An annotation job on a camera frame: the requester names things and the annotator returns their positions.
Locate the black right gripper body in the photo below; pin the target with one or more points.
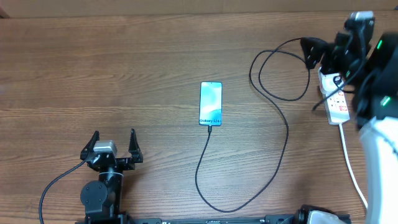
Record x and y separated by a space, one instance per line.
342 65

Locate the white charger plug adapter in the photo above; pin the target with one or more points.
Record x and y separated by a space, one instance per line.
330 82

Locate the white power strip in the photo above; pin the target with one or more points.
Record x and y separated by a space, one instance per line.
336 107

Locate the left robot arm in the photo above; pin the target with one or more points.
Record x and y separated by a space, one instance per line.
102 197

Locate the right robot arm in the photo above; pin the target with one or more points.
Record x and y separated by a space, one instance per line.
374 80

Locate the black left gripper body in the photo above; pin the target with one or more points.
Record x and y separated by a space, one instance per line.
122 164

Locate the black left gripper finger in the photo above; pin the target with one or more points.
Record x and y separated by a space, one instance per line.
91 143
134 149

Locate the blue Samsung smartphone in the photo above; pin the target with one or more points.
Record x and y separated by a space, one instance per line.
211 96

